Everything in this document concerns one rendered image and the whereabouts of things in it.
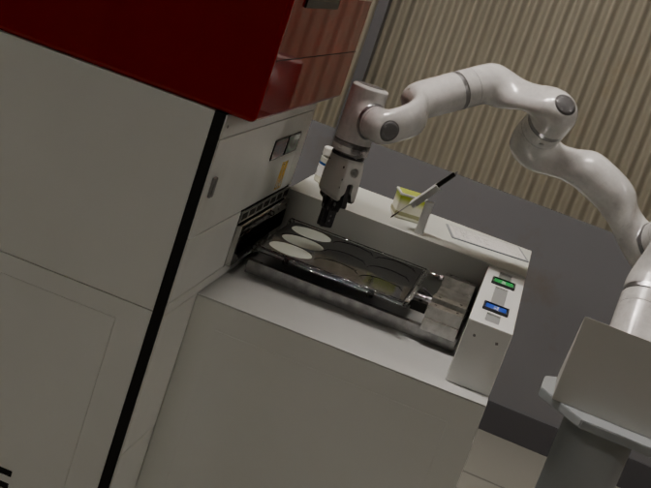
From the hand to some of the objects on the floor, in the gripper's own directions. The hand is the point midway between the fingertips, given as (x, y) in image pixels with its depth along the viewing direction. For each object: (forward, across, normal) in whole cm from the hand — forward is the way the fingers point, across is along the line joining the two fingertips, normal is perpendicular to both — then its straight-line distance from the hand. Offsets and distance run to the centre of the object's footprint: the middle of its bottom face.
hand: (326, 217), depth 276 cm
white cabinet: (+99, +1, +21) cm, 101 cm away
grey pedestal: (+99, +59, +60) cm, 129 cm away
